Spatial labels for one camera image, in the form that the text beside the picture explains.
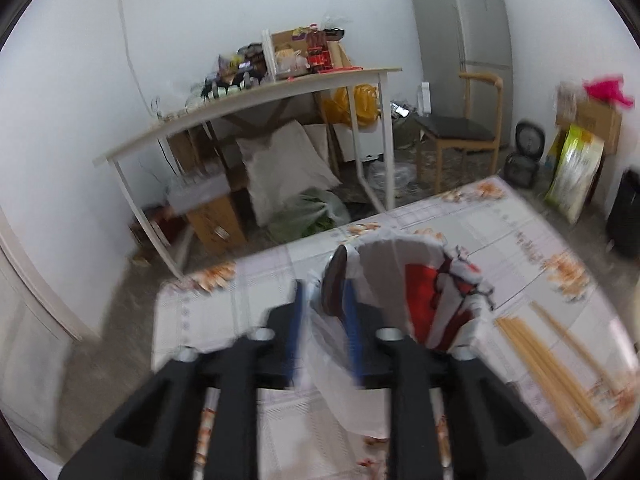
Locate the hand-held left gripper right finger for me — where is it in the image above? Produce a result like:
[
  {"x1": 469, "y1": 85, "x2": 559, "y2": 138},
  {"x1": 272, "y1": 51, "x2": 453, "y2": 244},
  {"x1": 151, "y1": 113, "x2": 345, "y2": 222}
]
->
[{"x1": 344, "y1": 280, "x2": 587, "y2": 480}]

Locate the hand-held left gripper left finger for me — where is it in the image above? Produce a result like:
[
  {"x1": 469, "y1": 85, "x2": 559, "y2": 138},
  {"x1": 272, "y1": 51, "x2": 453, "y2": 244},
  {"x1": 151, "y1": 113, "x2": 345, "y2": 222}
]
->
[{"x1": 59, "y1": 279, "x2": 307, "y2": 480}]

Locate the white plastic bag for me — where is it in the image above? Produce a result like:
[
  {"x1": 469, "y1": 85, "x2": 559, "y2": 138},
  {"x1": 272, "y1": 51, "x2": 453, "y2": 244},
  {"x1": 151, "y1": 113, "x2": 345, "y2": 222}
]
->
[{"x1": 305, "y1": 227, "x2": 497, "y2": 436}]

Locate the row of wooden chopsticks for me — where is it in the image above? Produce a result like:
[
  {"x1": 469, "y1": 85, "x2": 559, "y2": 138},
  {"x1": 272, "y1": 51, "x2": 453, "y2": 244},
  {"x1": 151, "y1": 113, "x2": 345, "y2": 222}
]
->
[{"x1": 494, "y1": 301, "x2": 621, "y2": 448}]

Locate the green plastic bag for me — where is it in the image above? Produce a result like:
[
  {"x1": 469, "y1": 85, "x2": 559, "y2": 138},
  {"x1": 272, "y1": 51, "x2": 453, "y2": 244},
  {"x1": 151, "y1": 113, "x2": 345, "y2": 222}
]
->
[{"x1": 269, "y1": 187, "x2": 351, "y2": 242}]

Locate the small cardboard box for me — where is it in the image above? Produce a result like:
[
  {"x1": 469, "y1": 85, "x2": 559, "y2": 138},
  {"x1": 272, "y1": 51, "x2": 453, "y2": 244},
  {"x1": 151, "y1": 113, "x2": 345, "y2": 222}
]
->
[{"x1": 187, "y1": 195, "x2": 249, "y2": 256}]

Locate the white woven sack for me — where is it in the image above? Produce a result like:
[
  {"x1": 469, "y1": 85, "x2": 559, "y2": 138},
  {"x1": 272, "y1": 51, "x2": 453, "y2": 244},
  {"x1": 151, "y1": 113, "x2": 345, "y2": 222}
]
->
[{"x1": 236, "y1": 120, "x2": 342, "y2": 226}]

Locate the floral vinyl tablecloth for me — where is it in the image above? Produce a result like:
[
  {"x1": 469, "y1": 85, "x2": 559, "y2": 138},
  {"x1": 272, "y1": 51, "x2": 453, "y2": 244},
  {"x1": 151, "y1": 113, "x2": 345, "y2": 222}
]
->
[{"x1": 150, "y1": 175, "x2": 632, "y2": 480}]

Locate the white storage box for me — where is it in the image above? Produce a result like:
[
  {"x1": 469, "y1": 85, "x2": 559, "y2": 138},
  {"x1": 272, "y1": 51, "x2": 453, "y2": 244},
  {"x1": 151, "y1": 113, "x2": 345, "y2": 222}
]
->
[{"x1": 332, "y1": 120, "x2": 387, "y2": 164}]

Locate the yellow plastic bag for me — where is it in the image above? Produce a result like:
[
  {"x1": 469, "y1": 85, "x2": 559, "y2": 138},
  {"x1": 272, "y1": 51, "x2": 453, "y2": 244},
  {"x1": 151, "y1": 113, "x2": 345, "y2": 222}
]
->
[{"x1": 322, "y1": 84, "x2": 382, "y2": 129}]

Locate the wooden chair black seat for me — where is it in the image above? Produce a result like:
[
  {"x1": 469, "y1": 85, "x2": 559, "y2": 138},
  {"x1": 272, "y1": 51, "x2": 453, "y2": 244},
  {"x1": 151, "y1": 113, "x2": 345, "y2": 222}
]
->
[{"x1": 415, "y1": 72, "x2": 504, "y2": 194}]

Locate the white desk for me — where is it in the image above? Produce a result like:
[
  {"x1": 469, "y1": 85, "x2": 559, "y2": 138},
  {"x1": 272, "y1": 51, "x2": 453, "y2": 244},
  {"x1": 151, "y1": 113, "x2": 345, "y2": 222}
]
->
[{"x1": 92, "y1": 66, "x2": 403, "y2": 281}]

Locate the black rice cooker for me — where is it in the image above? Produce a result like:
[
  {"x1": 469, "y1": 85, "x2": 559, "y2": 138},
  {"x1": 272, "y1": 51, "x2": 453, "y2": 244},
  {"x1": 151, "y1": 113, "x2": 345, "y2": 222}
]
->
[{"x1": 502, "y1": 120, "x2": 546, "y2": 189}]

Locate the pile of snack packets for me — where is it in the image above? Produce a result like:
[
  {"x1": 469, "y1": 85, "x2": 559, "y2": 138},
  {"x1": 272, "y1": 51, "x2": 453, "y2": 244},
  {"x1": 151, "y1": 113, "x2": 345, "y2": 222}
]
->
[{"x1": 216, "y1": 44, "x2": 271, "y2": 87}]

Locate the cardboard box of snacks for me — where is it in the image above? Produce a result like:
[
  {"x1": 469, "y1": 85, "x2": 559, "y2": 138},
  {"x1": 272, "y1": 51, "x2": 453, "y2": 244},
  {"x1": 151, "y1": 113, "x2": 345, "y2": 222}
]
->
[{"x1": 262, "y1": 27, "x2": 354, "y2": 81}]

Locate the green and white sack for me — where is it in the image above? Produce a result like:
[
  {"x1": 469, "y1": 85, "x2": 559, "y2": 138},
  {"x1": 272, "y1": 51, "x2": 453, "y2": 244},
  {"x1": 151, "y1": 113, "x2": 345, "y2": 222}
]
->
[{"x1": 544, "y1": 125, "x2": 606, "y2": 225}]

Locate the black bin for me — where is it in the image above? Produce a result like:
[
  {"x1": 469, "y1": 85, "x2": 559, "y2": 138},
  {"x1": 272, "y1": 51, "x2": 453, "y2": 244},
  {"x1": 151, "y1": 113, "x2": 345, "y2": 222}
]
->
[{"x1": 606, "y1": 170, "x2": 640, "y2": 259}]

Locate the brown cardboard box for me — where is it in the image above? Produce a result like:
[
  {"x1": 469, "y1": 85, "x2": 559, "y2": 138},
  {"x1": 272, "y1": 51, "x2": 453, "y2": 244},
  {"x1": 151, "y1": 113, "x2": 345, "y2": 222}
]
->
[{"x1": 555, "y1": 100, "x2": 623, "y2": 156}]

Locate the grey refrigerator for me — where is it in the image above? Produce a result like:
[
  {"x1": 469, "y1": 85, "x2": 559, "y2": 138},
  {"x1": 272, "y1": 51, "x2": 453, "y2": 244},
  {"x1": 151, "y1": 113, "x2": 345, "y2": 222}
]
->
[{"x1": 406, "y1": 0, "x2": 515, "y2": 148}]

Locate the pink plastic bag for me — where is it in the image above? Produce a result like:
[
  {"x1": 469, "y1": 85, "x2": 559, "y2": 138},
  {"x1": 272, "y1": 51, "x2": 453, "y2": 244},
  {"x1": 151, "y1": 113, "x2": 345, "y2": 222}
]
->
[{"x1": 584, "y1": 76, "x2": 634, "y2": 109}]

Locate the white wall cable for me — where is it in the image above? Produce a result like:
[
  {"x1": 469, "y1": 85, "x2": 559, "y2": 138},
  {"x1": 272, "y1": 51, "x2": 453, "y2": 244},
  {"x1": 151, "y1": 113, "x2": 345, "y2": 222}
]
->
[{"x1": 116, "y1": 0, "x2": 162, "y2": 117}]

